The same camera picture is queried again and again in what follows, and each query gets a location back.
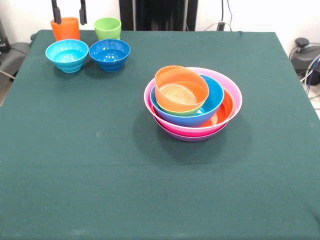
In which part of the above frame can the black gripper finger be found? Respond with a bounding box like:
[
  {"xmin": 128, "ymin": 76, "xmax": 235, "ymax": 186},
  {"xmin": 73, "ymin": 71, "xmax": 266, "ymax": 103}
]
[
  {"xmin": 79, "ymin": 0, "xmax": 88, "ymax": 26},
  {"xmin": 51, "ymin": 0, "xmax": 62, "ymax": 26}
]

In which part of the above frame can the orange plastic cup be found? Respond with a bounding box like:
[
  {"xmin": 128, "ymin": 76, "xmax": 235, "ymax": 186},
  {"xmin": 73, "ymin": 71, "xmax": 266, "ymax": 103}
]
[{"xmin": 50, "ymin": 16, "xmax": 81, "ymax": 42}]

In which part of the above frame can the green plastic cup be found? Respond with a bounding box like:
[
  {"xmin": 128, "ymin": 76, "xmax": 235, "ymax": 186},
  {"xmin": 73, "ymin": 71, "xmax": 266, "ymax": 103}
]
[{"xmin": 93, "ymin": 16, "xmax": 122, "ymax": 41}]

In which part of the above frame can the light blue small bowl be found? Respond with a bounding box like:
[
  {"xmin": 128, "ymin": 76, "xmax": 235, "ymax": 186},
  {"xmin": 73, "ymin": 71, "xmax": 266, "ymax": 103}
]
[{"xmin": 45, "ymin": 39, "xmax": 90, "ymax": 74}]

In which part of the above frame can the dark blue small bowl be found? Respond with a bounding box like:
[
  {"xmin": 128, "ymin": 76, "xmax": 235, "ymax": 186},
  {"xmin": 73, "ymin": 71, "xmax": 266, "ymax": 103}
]
[{"xmin": 88, "ymin": 38, "xmax": 131, "ymax": 73}]

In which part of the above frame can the orange small bowl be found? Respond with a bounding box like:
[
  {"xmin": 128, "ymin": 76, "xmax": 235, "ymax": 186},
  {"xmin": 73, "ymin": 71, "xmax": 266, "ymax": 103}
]
[{"xmin": 154, "ymin": 65, "xmax": 210, "ymax": 113}]

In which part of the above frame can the green small bowl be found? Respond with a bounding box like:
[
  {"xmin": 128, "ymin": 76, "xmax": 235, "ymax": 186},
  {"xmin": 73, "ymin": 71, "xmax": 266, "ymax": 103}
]
[{"xmin": 157, "ymin": 101, "xmax": 205, "ymax": 117}]

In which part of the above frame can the black floor stand base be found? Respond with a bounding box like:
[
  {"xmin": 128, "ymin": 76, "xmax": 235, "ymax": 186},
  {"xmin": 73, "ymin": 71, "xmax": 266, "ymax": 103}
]
[
  {"xmin": 0, "ymin": 32, "xmax": 37, "ymax": 86},
  {"xmin": 289, "ymin": 37, "xmax": 320, "ymax": 75}
]

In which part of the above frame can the blue medium bowl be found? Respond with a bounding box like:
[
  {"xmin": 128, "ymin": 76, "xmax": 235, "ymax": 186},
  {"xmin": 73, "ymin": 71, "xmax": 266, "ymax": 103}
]
[{"xmin": 149, "ymin": 74, "xmax": 225, "ymax": 128}]

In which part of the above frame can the pink large bowl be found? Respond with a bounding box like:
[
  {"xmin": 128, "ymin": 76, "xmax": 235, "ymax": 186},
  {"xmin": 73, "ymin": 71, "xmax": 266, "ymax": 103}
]
[{"xmin": 143, "ymin": 66, "xmax": 243, "ymax": 137}]

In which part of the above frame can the purple large bowl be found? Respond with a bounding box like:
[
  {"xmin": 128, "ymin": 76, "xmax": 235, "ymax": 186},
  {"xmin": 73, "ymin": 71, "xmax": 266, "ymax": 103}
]
[{"xmin": 153, "ymin": 116, "xmax": 230, "ymax": 143}]

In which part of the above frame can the orange medium bowl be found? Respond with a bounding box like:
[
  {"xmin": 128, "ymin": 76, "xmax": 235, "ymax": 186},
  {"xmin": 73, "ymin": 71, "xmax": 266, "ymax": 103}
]
[{"xmin": 201, "ymin": 88, "xmax": 235, "ymax": 129}]

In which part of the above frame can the dark green tablecloth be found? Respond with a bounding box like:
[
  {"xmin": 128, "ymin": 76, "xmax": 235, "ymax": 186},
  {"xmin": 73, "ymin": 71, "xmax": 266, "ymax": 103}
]
[{"xmin": 0, "ymin": 29, "xmax": 320, "ymax": 240}]

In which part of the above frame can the bundle of cables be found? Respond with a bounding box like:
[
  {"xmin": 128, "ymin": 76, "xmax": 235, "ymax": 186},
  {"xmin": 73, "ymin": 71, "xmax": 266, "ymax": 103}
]
[{"xmin": 299, "ymin": 53, "xmax": 320, "ymax": 111}]

